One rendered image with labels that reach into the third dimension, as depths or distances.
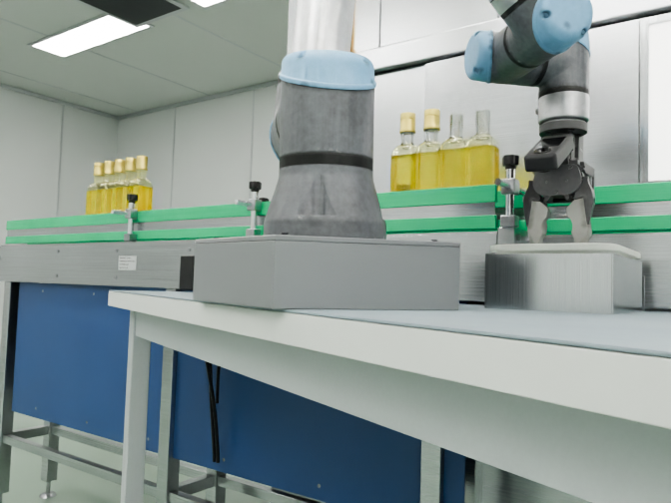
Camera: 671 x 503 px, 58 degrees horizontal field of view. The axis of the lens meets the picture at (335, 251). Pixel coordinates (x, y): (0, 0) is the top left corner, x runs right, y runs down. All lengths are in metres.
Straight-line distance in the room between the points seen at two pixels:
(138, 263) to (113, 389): 0.37
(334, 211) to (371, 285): 0.09
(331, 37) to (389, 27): 0.78
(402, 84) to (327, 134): 0.91
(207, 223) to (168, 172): 5.42
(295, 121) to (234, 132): 5.56
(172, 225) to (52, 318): 0.61
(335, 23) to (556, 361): 0.66
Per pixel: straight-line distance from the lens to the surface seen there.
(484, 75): 0.97
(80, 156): 7.50
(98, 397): 1.89
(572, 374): 0.34
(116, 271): 1.78
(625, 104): 1.35
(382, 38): 1.67
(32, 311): 2.19
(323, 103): 0.71
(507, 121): 1.41
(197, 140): 6.66
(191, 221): 1.58
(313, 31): 0.90
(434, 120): 1.33
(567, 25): 0.85
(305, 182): 0.69
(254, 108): 6.15
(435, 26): 1.60
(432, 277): 0.71
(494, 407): 0.45
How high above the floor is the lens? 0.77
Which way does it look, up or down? 3 degrees up
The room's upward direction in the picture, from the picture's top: 2 degrees clockwise
